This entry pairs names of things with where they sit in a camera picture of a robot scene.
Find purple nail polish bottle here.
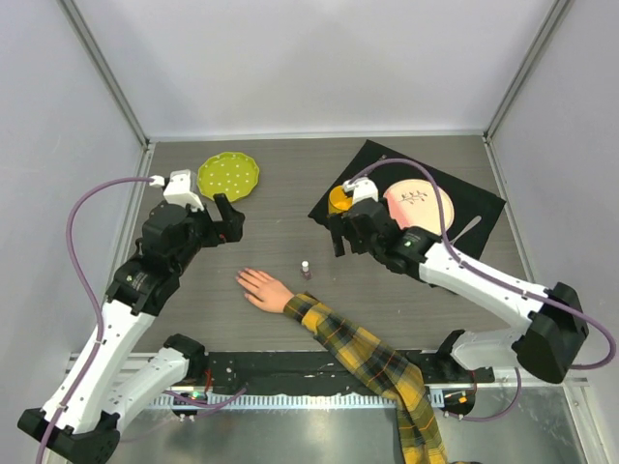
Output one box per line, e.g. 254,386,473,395
301,260,311,280

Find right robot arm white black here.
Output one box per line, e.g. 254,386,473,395
327,199,589,384

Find yellow plaid sleeve forearm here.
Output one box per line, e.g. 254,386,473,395
284,294,449,463

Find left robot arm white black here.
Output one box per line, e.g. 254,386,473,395
17,193,245,463

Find mannequin hand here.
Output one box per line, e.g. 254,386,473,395
235,268,294,314

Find green dotted plate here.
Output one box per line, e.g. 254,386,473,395
197,152,260,202

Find yellow cup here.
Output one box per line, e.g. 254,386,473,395
328,186,353,215

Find pink white plate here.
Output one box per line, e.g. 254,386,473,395
383,179,441,235

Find black placemat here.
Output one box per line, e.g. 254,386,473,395
308,139,507,262

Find silver fork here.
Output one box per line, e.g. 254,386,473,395
452,216,482,243

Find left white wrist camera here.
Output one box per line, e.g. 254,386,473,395
149,169,204,213

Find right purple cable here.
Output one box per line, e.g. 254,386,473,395
350,158,618,371

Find purple cable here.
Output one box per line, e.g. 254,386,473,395
34,176,156,464
350,158,618,371

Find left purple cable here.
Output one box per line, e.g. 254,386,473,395
34,176,156,464

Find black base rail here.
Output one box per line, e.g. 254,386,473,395
177,350,495,396

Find white slotted cable duct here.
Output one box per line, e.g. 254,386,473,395
144,391,446,412

